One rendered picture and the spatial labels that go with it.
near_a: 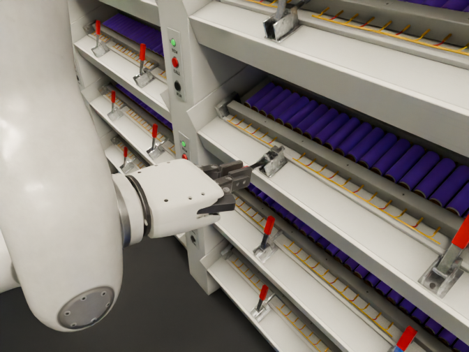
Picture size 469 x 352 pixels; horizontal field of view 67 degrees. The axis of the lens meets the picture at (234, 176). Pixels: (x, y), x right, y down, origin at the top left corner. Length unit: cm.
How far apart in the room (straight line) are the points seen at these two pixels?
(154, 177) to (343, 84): 24
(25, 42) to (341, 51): 29
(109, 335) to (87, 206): 75
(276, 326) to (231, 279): 16
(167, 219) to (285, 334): 49
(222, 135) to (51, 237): 42
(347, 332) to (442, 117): 38
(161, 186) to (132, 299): 66
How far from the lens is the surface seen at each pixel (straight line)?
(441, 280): 45
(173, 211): 40
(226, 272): 91
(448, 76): 37
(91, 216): 28
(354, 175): 50
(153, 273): 109
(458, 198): 49
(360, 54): 41
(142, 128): 107
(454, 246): 42
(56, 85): 30
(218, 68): 65
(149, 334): 99
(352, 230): 48
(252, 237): 71
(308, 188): 52
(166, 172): 45
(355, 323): 63
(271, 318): 84
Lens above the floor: 84
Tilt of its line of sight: 37 degrees down
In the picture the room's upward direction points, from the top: straight up
